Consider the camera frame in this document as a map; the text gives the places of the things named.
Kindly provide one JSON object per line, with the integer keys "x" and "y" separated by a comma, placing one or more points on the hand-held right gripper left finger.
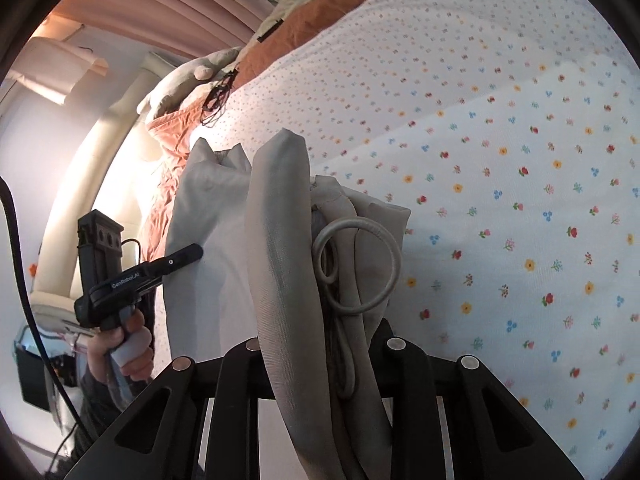
{"x": 240, "y": 360}

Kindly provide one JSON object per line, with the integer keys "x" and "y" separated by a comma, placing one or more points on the person's left hand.
{"x": 135, "y": 355}

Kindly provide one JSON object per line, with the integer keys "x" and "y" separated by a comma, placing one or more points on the small black item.
{"x": 270, "y": 31}

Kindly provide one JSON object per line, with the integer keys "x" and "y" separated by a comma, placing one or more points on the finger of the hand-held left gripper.
{"x": 177, "y": 260}

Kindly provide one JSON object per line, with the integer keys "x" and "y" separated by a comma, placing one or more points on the pink curtain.
{"x": 175, "y": 10}

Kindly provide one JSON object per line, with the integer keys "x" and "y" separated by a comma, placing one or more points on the cream padded headboard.
{"x": 90, "y": 160}

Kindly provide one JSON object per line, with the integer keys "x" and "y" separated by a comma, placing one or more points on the floral bed sheet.
{"x": 500, "y": 160}

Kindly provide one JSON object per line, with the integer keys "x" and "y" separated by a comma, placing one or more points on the beige coat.
{"x": 285, "y": 260}

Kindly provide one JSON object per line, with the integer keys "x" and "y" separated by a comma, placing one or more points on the black box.
{"x": 35, "y": 375}

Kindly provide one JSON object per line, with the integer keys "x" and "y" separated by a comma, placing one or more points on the white hanging garment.
{"x": 45, "y": 60}

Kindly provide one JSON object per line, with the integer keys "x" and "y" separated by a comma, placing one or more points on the brown blanket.
{"x": 325, "y": 20}

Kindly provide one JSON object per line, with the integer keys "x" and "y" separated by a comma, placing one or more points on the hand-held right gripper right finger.
{"x": 400, "y": 360}

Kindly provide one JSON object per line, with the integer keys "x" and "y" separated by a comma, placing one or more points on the small orange item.
{"x": 33, "y": 270}

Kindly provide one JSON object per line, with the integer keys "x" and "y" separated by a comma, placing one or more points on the white pillow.
{"x": 180, "y": 80}

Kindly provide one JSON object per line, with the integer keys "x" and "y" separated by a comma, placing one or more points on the person's left forearm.
{"x": 100, "y": 410}

